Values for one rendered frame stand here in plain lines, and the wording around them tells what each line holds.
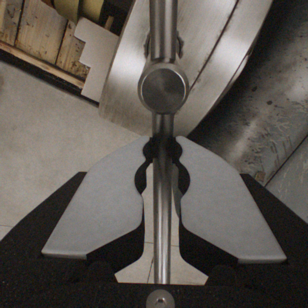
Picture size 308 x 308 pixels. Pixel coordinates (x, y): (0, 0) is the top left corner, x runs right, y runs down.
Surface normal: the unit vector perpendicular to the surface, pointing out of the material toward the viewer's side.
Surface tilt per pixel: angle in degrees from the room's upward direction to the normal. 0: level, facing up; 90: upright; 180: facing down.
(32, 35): 0
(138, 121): 43
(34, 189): 0
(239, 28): 13
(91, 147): 0
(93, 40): 9
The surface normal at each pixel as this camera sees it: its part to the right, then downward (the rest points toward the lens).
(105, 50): 0.07, 0.29
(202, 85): -0.07, 0.58
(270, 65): -0.80, -0.17
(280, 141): -0.17, 0.34
